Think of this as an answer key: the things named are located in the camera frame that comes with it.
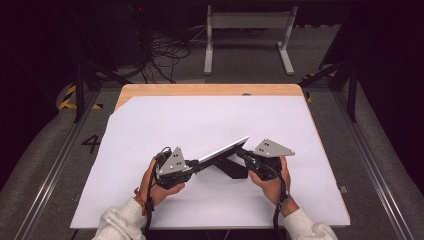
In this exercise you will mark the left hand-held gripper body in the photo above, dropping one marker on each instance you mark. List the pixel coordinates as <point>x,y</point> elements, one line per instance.
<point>173,163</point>

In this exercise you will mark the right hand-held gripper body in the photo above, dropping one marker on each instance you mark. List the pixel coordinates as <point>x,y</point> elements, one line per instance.
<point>271,149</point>

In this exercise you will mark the dark panel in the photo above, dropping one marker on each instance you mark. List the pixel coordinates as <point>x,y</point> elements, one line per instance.
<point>223,151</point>

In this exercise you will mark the person's left hand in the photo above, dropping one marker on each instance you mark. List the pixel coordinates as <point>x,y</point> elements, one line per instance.
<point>163,195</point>

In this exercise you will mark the person's right hand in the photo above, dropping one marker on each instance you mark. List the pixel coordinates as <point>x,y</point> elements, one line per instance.
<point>271,188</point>

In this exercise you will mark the white paper sheet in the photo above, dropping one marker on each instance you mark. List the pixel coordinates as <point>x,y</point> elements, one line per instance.
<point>200,116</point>

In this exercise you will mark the wooden table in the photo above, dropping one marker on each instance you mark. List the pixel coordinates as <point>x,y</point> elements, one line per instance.
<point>200,90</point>

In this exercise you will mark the black metal stand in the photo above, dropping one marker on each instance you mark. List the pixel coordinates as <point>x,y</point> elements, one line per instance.
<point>80,86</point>
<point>351,93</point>

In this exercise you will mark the white metal stand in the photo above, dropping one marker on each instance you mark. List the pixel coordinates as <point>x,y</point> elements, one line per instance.
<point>250,20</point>

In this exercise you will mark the metal floor rail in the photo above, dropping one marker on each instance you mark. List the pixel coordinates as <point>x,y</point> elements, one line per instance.
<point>50,173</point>
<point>376,180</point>

